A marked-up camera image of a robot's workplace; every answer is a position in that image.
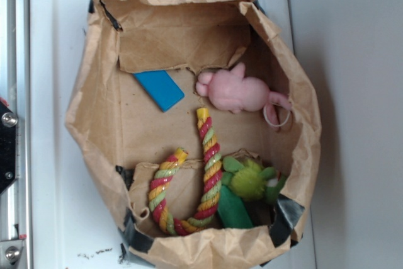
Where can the blue rectangular block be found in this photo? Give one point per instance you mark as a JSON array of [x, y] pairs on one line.
[[161, 88]]

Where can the pink plush toy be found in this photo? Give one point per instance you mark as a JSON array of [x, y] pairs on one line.
[[231, 90]]

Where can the aluminium frame rail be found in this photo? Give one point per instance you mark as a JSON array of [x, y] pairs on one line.
[[16, 229]]

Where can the brown paper bag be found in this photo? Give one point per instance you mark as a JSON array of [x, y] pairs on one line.
[[123, 135]]

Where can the white plastic tray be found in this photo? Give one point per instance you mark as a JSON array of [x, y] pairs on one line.
[[71, 226]]

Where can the green fuzzy plush toy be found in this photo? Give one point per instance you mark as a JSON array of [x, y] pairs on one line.
[[251, 181]]

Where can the green rectangular block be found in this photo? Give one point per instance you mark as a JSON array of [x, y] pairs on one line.
[[232, 211]]

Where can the black metal bracket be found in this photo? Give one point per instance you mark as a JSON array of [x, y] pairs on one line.
[[9, 122]]

